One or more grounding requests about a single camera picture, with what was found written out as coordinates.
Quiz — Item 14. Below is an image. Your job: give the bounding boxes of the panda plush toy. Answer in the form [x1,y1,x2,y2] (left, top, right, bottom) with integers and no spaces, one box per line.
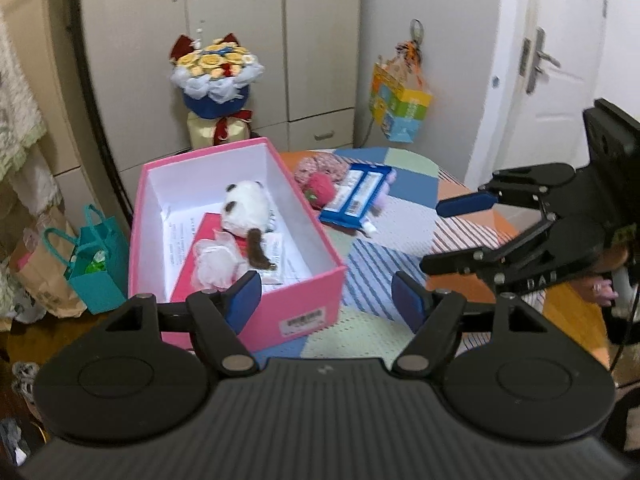
[220,182,278,271]

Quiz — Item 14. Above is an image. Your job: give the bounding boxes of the brown paper bag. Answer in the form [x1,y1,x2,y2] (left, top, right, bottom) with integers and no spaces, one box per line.
[10,207,88,318]

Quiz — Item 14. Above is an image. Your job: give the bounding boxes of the patchwork tablecloth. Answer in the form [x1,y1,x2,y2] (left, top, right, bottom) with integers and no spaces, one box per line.
[252,147,608,361]

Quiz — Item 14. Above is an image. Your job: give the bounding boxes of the beige wardrobe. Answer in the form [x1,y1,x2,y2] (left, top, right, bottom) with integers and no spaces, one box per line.
[47,0,363,181]

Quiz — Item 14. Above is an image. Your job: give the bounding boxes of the colourful paper gift bag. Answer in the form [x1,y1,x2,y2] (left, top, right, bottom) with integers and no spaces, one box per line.
[369,57,433,143]

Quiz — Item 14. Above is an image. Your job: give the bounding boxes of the grey patterned cloth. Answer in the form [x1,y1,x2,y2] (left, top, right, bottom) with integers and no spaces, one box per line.
[0,417,48,467]

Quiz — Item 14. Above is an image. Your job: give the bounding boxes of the white door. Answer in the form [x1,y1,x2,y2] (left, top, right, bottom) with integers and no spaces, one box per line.
[465,0,608,196]

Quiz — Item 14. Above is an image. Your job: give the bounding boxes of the cream fluffy pajama jacket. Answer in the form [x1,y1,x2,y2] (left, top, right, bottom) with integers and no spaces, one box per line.
[0,10,48,181]

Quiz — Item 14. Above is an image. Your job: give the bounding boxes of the printed paper sheet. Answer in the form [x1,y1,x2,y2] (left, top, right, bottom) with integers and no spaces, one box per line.
[161,207,313,296]

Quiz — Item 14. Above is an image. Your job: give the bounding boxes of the pink floral scrunchie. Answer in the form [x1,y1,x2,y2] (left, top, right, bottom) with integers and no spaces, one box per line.
[294,155,351,186]

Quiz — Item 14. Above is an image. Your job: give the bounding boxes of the teal gift bag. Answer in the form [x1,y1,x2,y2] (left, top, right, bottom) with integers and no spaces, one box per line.
[42,204,132,316]

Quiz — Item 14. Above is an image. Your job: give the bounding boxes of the cream fluffy pajama pants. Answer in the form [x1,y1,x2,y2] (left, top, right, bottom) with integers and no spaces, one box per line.
[0,150,66,241]

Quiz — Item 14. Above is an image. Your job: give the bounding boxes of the person's right hand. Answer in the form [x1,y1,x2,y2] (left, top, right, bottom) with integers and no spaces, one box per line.
[575,249,632,307]

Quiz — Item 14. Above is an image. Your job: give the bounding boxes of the silver door handle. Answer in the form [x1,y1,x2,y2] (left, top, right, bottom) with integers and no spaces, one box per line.
[525,27,562,95]

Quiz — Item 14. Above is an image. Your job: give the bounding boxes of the purple plush toy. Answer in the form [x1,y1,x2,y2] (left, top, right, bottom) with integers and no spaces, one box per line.
[370,167,398,217]

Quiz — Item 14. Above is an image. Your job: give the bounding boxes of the pink strawberry plush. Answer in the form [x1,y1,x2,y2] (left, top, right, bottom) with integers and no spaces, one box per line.
[305,172,342,209]

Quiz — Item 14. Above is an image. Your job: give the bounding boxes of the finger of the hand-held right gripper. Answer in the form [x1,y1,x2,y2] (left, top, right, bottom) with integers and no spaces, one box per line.
[420,215,556,291]
[436,162,576,221]

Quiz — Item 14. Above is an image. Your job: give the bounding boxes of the pink cardboard box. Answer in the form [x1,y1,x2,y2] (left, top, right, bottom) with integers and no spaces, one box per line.
[128,137,347,353]

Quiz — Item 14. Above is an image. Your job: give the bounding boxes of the yellow flower bouquet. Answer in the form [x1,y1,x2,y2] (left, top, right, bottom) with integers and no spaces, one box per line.
[169,32,265,148]

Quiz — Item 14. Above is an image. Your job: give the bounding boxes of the pair of shoes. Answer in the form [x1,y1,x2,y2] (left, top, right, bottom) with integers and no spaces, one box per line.
[10,360,42,406]

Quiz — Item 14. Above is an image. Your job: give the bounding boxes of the pink cloth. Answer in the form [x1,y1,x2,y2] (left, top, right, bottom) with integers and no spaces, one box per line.
[170,212,251,303]

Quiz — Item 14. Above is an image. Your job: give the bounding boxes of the wall hook with orange cords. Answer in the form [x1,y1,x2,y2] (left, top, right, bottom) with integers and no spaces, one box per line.
[397,19,426,68]

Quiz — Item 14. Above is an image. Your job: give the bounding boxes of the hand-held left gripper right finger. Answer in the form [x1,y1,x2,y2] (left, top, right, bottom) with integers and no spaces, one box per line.
[391,271,551,378]

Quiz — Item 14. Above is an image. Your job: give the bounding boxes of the blue tissue packet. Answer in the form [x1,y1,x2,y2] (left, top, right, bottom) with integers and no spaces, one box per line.
[319,162,393,228]

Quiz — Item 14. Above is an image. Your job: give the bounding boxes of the white fluffy pouch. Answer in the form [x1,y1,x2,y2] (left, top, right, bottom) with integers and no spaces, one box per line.
[194,232,251,291]

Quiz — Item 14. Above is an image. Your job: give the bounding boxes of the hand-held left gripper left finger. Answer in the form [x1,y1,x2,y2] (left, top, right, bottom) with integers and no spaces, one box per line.
[102,270,263,378]

